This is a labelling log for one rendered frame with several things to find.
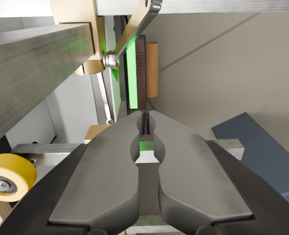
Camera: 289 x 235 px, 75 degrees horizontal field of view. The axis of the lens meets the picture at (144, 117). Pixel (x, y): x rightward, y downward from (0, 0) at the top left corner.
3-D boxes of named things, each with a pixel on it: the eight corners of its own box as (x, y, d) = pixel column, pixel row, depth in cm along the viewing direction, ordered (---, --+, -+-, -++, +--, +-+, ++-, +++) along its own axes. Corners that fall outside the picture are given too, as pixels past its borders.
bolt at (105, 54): (126, 64, 40) (117, 48, 25) (126, 75, 40) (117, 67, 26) (117, 64, 40) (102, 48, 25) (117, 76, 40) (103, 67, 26)
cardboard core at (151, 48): (159, 44, 98) (158, 97, 113) (157, 41, 105) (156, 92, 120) (143, 44, 98) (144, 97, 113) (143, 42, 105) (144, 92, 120)
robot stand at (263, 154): (245, 111, 128) (318, 180, 75) (255, 137, 138) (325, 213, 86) (210, 127, 133) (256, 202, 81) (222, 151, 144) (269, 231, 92)
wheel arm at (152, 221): (214, 209, 51) (220, 224, 47) (212, 217, 53) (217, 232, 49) (53, 214, 51) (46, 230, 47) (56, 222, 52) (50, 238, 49)
